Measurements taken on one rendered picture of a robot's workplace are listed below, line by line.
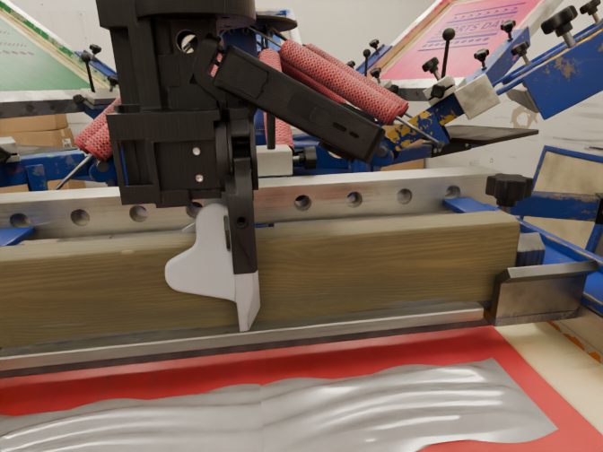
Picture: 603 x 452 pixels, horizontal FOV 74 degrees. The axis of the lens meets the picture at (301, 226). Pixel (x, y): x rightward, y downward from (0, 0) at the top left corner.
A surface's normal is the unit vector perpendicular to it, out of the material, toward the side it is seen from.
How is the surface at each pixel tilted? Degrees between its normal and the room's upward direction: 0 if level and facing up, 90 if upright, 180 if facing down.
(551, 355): 0
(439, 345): 0
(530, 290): 90
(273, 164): 90
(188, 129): 90
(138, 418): 32
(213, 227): 82
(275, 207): 90
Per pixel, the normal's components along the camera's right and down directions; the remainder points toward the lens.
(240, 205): 0.13, 0.14
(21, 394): -0.03, -0.94
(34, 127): 0.25, 0.34
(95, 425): 0.07, -0.61
